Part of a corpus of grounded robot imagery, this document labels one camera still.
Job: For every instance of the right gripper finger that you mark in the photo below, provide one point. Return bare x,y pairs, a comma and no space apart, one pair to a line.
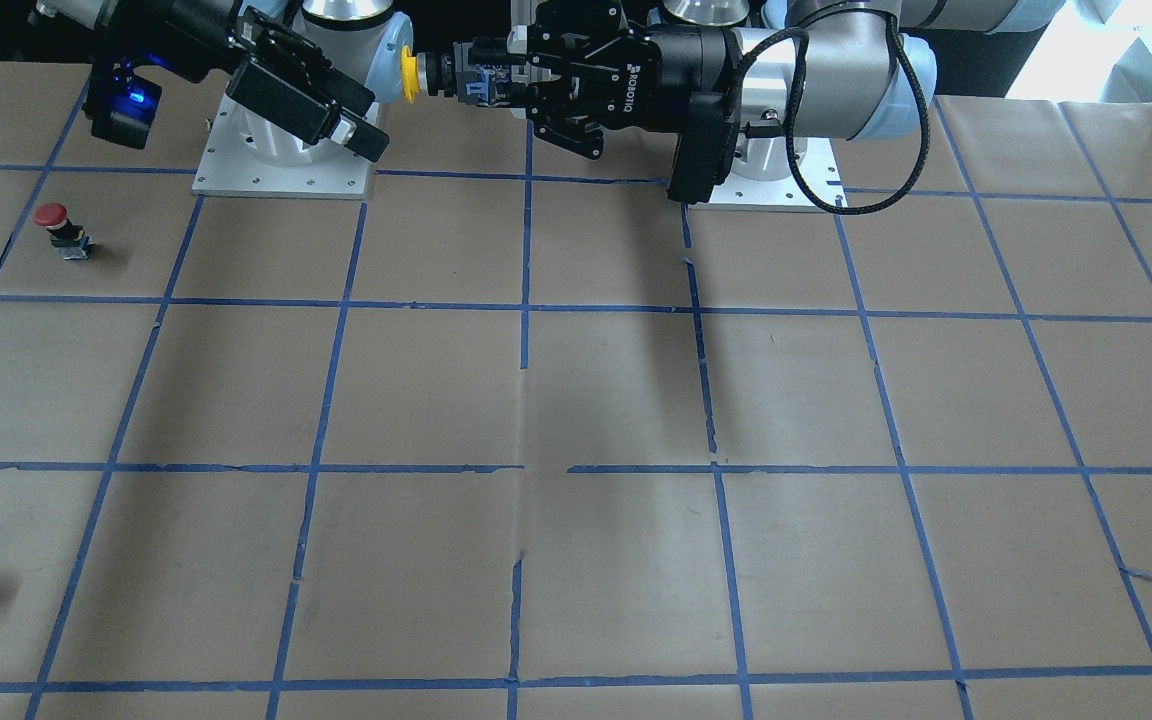
272,41
311,103

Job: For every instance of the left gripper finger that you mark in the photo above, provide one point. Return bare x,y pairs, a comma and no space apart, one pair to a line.
498,93
485,55

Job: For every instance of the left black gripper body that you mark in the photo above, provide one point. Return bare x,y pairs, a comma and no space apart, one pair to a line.
658,72

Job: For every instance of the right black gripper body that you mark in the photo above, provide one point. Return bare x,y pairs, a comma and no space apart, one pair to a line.
198,40

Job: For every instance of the yellow push button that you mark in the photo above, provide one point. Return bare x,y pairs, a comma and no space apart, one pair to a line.
447,74

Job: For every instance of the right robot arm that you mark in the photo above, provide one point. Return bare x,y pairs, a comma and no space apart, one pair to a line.
363,39

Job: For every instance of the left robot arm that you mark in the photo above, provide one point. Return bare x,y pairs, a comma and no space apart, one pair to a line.
827,69

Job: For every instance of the red push button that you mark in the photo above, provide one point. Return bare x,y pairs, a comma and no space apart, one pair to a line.
69,239

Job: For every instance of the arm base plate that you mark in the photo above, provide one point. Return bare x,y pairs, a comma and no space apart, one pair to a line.
247,156
761,177

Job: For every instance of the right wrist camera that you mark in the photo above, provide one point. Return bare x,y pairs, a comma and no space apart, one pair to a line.
120,105

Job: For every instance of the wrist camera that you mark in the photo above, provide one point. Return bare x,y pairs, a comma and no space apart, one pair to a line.
120,105
704,151

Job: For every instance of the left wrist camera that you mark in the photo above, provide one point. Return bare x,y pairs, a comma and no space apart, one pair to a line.
704,151

